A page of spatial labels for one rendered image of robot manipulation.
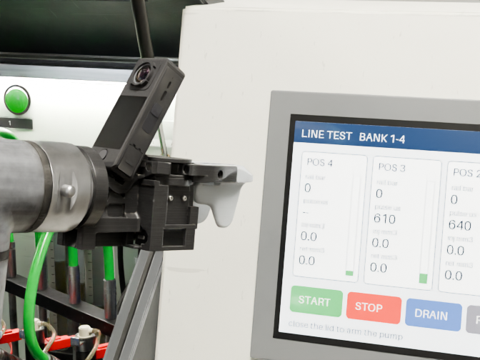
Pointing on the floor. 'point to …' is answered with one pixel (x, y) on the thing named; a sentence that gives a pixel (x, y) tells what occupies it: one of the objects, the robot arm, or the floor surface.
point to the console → (254, 123)
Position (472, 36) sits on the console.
